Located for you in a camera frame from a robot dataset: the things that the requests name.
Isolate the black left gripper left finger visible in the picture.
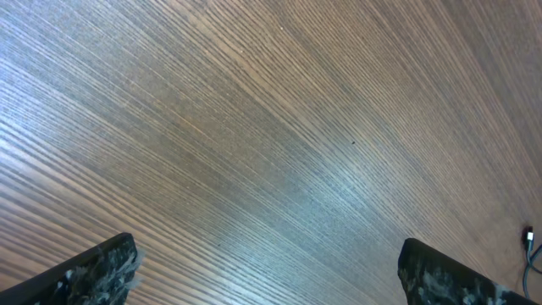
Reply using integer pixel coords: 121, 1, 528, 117
1, 233, 142, 305

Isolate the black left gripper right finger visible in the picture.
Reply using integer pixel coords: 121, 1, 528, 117
398, 238, 535, 305

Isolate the separated black cable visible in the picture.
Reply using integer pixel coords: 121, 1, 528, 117
521, 226, 542, 300

